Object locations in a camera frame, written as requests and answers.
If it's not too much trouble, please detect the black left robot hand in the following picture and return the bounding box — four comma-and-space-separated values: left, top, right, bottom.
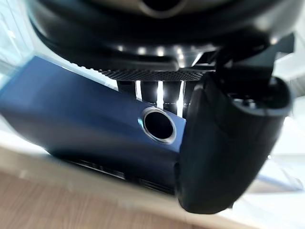
28, 0, 301, 215

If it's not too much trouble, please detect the blue lever arch folder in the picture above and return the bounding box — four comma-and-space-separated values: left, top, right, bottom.
0, 56, 188, 195

